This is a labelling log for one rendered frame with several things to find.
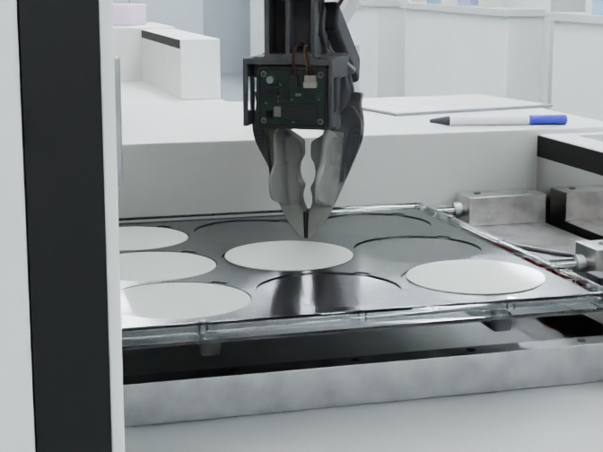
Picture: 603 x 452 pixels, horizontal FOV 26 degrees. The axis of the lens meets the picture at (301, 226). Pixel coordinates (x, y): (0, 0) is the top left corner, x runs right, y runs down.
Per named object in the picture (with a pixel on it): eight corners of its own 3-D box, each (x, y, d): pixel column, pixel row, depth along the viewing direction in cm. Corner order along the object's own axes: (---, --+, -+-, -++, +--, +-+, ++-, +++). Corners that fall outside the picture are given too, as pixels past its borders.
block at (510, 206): (468, 226, 124) (469, 195, 123) (455, 220, 127) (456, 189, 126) (546, 221, 126) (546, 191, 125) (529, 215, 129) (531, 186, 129)
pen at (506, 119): (431, 116, 131) (567, 115, 132) (429, 115, 132) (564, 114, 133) (430, 126, 131) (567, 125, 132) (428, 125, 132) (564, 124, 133)
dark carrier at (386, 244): (93, 340, 81) (93, 331, 81) (42, 234, 113) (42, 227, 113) (593, 301, 90) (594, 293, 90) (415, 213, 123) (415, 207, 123)
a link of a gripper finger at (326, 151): (292, 248, 103) (292, 133, 101) (310, 234, 109) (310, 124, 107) (331, 250, 103) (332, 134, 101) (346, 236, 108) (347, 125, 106)
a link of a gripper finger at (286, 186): (255, 247, 104) (254, 132, 102) (274, 232, 110) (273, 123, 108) (292, 248, 103) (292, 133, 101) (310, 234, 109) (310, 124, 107)
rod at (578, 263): (537, 276, 100) (537, 259, 100) (528, 273, 102) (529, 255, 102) (590, 273, 102) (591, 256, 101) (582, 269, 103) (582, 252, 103)
